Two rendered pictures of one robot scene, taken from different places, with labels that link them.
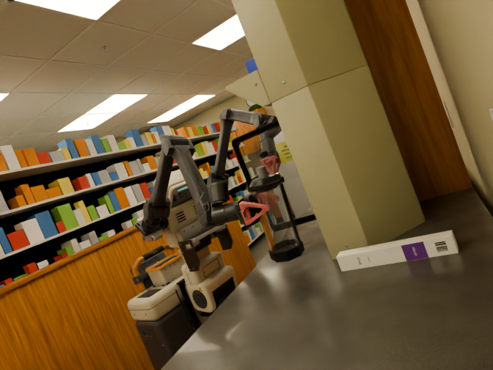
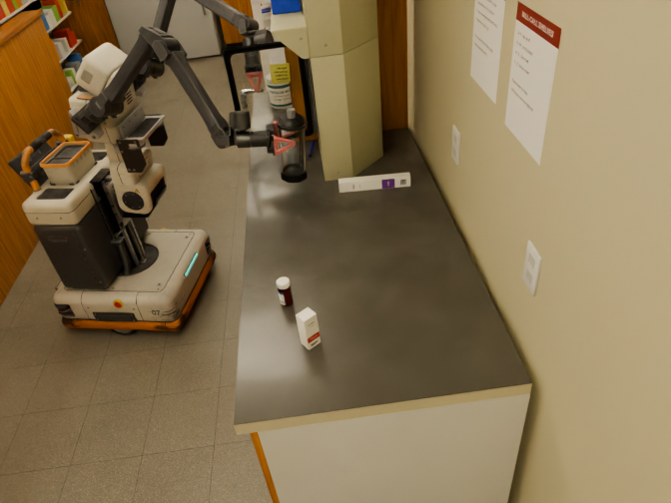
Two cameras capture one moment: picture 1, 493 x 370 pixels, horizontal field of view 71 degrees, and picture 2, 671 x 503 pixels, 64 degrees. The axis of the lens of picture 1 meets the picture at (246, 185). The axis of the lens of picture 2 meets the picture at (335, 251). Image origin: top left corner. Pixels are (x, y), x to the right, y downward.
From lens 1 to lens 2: 1.18 m
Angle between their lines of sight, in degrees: 44
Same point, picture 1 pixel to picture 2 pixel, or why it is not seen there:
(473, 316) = (423, 223)
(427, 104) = (397, 60)
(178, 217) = not seen: hidden behind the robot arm
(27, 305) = not seen: outside the picture
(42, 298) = not seen: outside the picture
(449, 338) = (416, 233)
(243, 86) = (290, 36)
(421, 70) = (400, 31)
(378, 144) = (371, 100)
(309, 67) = (346, 39)
